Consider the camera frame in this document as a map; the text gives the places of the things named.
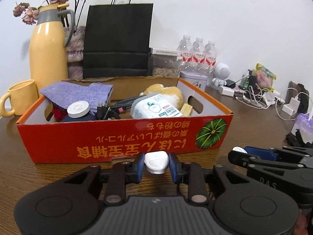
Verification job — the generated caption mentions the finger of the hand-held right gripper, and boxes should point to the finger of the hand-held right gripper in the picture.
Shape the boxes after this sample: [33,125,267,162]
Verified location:
[245,146,313,162]
[228,150,305,171]

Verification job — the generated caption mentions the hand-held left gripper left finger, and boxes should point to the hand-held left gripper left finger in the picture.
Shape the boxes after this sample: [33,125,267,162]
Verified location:
[62,152,145,205]

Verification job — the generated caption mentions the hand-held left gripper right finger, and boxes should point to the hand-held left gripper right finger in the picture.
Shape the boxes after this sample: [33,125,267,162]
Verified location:
[169,152,246,204]

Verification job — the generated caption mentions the white rounded plastic case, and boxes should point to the white rounded plastic case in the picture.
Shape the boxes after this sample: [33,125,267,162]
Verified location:
[144,152,170,175]

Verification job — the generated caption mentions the red cardboard box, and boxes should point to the red cardboard box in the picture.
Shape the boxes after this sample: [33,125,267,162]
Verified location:
[16,77,234,164]

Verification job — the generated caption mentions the wet wipes pack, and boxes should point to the wet wipes pack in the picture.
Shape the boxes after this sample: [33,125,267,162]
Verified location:
[131,93,184,119]

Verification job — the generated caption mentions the braided cable with pink strap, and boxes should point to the braided cable with pink strap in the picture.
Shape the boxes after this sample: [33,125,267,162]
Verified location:
[96,97,145,121]

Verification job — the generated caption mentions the navy blue cloth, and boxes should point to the navy blue cloth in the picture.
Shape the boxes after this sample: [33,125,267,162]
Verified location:
[59,114,96,123]

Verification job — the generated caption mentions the yellow and white plush dog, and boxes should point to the yellow and white plush dog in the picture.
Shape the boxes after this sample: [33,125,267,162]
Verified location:
[140,84,184,110]

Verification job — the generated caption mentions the purple knitted cloth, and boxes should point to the purple knitted cloth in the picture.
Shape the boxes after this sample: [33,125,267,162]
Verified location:
[40,82,114,110]

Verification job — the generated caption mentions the person's right hand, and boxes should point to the person's right hand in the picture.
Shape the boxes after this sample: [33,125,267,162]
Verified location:
[294,214,308,235]

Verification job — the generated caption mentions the black pouch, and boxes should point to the black pouch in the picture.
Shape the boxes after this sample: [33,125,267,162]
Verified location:
[285,130,306,148]

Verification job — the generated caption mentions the purple tissue pack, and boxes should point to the purple tissue pack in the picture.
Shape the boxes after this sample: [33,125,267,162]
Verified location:
[295,111,313,145]

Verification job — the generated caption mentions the white charger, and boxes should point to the white charger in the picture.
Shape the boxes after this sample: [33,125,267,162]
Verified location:
[218,86,235,97]
[281,97,300,115]
[263,90,280,106]

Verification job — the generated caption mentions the small tan block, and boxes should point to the small tan block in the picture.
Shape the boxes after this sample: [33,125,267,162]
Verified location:
[180,104,193,117]

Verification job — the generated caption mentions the dark green box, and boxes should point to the dark green box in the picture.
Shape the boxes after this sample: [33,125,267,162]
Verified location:
[241,75,257,90]

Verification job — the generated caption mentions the brown paper bag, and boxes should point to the brown paper bag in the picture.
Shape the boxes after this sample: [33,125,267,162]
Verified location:
[287,81,309,108]

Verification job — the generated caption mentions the colourful snack bag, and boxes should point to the colourful snack bag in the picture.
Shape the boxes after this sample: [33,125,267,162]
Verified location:
[254,63,277,89]

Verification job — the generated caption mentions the white round puck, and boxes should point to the white round puck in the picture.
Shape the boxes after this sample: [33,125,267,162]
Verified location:
[67,101,90,118]

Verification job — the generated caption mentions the white robot figure speaker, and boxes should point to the white robot figure speaker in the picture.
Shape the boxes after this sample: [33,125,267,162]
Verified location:
[211,63,231,87]

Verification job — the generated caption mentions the white printed tin box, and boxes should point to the white printed tin box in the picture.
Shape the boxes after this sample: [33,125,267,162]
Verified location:
[180,70,209,91]

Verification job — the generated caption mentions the clear seed container white lid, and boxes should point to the clear seed container white lid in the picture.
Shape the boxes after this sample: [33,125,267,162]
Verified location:
[148,47,181,77]

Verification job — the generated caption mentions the clear water bottle red label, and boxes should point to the clear water bottle red label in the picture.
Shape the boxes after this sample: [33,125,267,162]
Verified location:
[204,40,218,75]
[191,37,205,73]
[177,35,192,72]

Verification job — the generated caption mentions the black paper bag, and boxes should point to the black paper bag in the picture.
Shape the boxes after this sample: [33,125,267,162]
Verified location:
[83,0,154,79]

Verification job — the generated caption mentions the clear vase with pink filling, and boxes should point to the clear vase with pink filling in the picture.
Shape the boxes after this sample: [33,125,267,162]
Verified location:
[66,26,86,80]

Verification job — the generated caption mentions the yellow mug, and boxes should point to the yellow mug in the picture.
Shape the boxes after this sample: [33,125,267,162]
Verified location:
[0,80,40,118]

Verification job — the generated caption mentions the yellow thermos jug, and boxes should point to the yellow thermos jug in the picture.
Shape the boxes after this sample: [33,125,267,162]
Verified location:
[29,4,76,91]

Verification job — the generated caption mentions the white cable tangle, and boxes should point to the white cable tangle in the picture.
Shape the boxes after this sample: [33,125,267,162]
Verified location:
[235,88,269,109]

